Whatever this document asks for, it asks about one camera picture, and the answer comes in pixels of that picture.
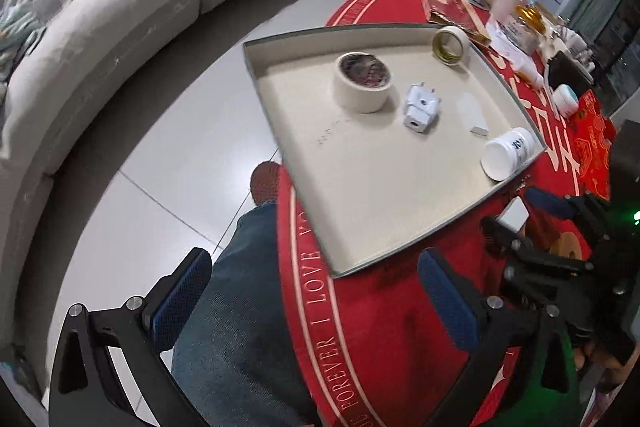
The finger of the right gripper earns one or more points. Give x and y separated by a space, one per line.
586 211
523 249

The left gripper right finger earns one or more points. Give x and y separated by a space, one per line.
457 302

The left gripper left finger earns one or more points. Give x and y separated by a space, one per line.
173 298

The white pill bottle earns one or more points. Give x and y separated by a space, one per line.
507 153

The white plug adapter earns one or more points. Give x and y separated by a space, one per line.
421 108

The white rectangular box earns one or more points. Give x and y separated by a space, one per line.
514 216

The red gift box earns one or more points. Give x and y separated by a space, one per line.
592 136

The blue jeans leg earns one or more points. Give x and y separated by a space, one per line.
234 359

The red round tablecloth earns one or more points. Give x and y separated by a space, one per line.
371 347

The small white block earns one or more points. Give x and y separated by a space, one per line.
472 116

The grey white shallow tray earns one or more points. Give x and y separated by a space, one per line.
370 186

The small white bottle lying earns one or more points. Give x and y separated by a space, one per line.
525 68

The red shoe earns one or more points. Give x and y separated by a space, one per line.
264 183

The gold lid clear jar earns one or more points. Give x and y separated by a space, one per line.
525 28

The white double-sided tape roll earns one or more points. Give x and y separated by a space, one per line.
450 44

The cream masking tape roll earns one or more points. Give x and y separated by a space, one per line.
361 82

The red flat carton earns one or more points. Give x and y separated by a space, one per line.
460 13

